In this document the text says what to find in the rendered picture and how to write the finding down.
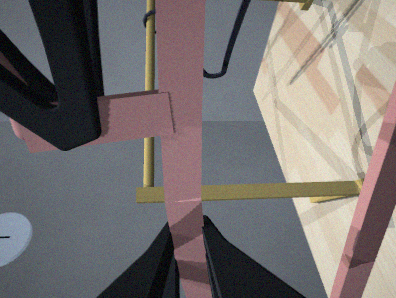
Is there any olive-yellow wooden hanger rack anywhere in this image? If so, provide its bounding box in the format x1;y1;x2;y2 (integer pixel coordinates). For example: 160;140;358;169
136;0;365;204

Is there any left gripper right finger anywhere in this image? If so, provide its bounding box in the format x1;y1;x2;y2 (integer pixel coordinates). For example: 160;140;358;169
202;215;306;298

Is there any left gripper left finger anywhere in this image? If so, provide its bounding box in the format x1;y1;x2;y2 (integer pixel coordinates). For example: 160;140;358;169
96;221;180;298

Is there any black clothes hanger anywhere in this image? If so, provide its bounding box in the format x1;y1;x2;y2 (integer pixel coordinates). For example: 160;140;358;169
143;0;251;79

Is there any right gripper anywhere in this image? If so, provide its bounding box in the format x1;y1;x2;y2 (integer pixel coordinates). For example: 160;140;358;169
0;0;104;151

